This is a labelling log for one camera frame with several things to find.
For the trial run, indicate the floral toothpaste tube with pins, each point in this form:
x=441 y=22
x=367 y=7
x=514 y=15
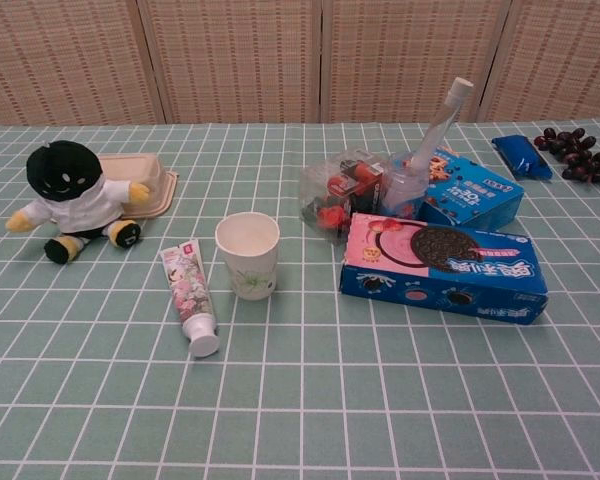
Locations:
x=190 y=290

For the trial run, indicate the white paper cup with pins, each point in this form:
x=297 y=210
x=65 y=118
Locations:
x=250 y=270

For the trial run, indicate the red and white snack pack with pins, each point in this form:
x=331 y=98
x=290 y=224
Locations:
x=337 y=185

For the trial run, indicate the pink and blue Oreo box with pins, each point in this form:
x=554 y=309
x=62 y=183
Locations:
x=430 y=285

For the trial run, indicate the green checked tablecloth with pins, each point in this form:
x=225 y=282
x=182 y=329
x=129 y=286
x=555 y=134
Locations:
x=330 y=400

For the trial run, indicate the beige plastic tray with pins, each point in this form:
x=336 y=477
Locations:
x=147 y=170

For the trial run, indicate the blue chocolate chip cookie box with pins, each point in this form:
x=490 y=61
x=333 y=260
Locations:
x=475 y=200

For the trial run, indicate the woven folding screen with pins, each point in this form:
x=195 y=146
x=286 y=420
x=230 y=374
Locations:
x=230 y=50

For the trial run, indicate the black-headed plush doll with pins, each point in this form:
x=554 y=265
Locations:
x=87 y=200

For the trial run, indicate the blue snack packet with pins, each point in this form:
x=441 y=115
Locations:
x=522 y=157

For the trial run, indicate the dark red grape bunch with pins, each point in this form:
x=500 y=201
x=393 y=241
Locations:
x=580 y=155

